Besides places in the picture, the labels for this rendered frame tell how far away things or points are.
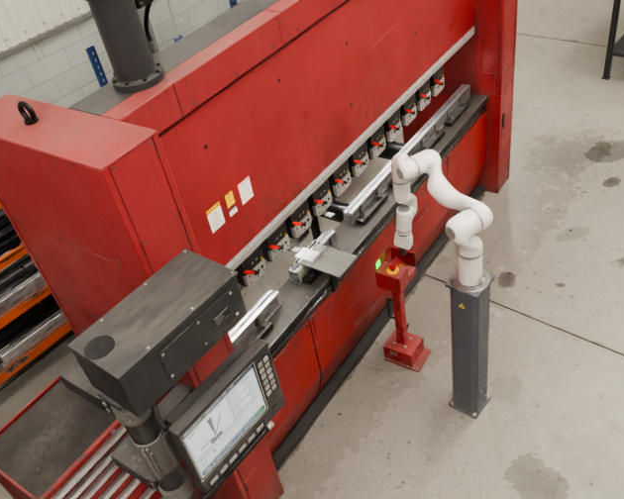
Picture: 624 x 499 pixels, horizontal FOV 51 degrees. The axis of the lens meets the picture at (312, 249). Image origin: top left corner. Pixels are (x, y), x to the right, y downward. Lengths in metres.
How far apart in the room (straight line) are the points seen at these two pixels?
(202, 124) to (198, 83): 0.17
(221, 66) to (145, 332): 1.17
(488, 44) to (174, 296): 3.43
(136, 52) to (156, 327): 1.02
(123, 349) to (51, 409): 1.40
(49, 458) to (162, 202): 1.36
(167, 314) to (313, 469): 2.05
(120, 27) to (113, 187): 0.61
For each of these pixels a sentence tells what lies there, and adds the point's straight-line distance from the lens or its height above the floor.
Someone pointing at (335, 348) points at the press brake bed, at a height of 0.36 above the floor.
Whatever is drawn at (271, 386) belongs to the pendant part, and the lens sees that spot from 2.45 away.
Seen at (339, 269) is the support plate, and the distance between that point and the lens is 3.41.
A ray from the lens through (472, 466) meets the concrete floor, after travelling 3.82.
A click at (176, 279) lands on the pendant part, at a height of 1.95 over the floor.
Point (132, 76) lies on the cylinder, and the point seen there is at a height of 2.35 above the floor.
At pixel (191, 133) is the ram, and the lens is 2.63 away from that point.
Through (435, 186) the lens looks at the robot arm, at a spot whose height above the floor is 1.48.
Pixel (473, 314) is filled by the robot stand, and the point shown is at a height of 0.85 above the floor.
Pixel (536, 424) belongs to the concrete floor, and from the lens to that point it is 4.00.
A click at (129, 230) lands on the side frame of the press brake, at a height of 2.06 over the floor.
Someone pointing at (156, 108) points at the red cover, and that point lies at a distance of 2.46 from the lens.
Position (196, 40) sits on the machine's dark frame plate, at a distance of 2.84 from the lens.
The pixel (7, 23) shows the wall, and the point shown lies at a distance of 6.83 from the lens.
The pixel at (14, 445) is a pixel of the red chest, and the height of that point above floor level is 0.98.
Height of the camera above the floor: 3.28
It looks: 40 degrees down
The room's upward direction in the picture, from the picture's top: 12 degrees counter-clockwise
